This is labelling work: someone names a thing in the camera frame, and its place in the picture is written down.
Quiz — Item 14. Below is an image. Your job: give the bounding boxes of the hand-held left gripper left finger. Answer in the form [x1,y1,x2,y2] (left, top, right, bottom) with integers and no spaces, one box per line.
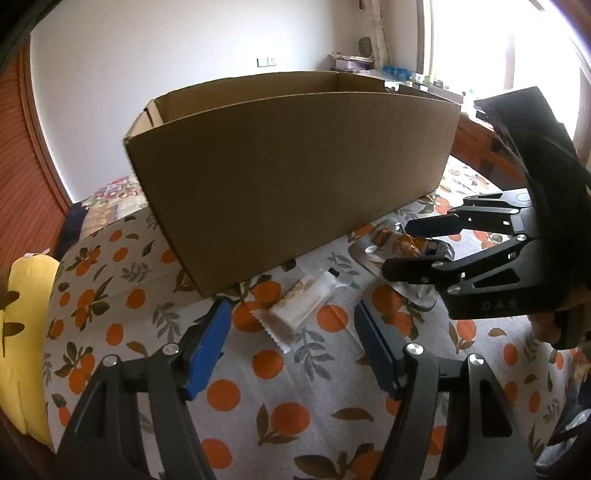
[55,298,232,480]

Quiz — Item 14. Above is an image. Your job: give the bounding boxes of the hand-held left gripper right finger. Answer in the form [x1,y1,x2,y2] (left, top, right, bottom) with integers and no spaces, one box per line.
[353,301,539,480]

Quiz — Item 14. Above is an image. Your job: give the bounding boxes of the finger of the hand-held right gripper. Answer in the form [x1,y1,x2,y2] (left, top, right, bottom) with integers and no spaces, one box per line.
[405,190,533,237]
[382,233,533,297]

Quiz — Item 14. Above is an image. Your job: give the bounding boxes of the silver packet with orange label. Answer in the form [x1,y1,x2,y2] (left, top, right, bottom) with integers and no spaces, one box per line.
[348,220,456,310]

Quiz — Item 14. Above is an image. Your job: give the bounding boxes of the white snack bar packet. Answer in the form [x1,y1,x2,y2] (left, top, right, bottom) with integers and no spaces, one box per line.
[249,268,352,354]

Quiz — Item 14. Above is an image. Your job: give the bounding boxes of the brown cardboard box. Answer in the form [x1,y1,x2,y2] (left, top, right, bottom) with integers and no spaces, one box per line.
[122,70,462,298]

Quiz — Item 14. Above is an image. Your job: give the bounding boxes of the person's right hand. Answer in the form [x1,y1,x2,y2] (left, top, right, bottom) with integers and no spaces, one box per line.
[529,313,561,345]

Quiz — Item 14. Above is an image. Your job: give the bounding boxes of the wooden desk cabinet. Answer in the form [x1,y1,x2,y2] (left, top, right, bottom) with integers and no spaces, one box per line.
[450,113,528,191]

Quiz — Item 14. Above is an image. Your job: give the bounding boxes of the orange fruit print bedsheet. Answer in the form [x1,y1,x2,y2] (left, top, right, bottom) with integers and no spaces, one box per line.
[44,154,587,480]

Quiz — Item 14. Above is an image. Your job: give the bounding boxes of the clutter of small desk things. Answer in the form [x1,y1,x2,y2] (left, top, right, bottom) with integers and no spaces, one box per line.
[328,51,468,101]

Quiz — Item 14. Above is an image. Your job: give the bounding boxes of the bright window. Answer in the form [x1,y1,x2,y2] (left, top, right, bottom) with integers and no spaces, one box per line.
[424,0,591,162]

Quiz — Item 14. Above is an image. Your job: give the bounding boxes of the floral quilt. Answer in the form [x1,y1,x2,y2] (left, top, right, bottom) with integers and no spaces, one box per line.
[78,174,149,237]

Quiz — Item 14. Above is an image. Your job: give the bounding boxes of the dark blue cloth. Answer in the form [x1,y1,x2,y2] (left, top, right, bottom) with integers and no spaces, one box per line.
[55,205,93,260]

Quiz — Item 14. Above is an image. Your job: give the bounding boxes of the yellow plush pillow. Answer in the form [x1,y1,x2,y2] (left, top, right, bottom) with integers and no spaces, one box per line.
[0,254,62,449]

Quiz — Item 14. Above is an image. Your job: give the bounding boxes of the pale curtain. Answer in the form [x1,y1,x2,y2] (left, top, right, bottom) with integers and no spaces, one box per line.
[369,0,394,70]

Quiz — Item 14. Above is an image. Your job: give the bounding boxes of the slatted wooden panel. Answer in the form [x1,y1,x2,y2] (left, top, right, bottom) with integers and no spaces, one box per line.
[0,46,74,278]

